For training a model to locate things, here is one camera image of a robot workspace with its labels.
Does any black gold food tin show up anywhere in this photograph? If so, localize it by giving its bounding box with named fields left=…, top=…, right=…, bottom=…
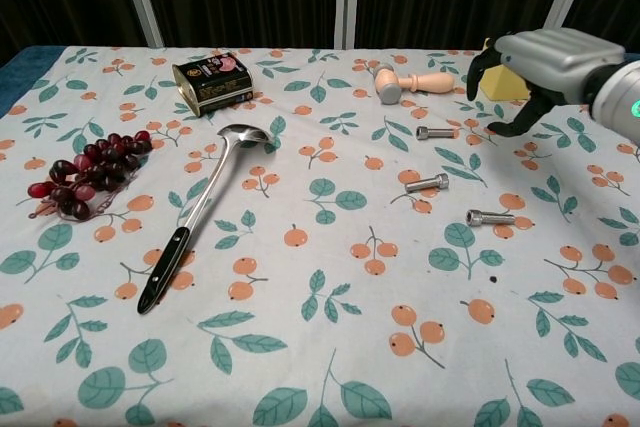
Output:
left=172, top=50, right=255, bottom=118

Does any blue table cover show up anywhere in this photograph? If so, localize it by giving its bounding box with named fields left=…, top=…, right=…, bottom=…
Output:
left=0, top=44, right=66, bottom=118

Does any wooden toy hammer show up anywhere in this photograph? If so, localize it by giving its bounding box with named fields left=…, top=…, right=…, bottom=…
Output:
left=374, top=61, right=456, bottom=106

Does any steel bolt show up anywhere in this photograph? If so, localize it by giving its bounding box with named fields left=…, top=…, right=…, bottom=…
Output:
left=465, top=209, right=516, bottom=227
left=415, top=125, right=460, bottom=141
left=403, top=172, right=450, bottom=194

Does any floral fruit print tablecloth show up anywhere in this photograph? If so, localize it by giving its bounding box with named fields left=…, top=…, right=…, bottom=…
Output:
left=0, top=45, right=640, bottom=427

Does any steel ladle black handle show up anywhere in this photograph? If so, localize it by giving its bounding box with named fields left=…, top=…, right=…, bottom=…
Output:
left=137, top=123, right=274, bottom=316

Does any dark red grape bunch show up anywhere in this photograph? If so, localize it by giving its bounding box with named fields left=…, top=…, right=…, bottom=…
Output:
left=27, top=130, right=154, bottom=222

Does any yellow foam cube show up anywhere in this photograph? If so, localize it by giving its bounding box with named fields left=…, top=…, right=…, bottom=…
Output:
left=481, top=37, right=532, bottom=101

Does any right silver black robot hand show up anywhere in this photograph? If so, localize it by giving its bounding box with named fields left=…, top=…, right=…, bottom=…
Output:
left=467, top=29, right=626, bottom=138

